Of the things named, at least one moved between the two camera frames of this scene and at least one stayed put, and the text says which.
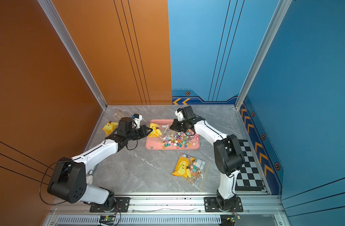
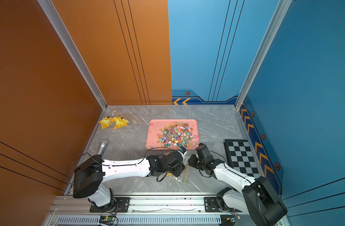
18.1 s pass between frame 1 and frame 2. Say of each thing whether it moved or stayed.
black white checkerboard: stayed
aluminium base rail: stayed
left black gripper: moved
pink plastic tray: stayed
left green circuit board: stayed
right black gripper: moved
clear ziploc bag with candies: moved
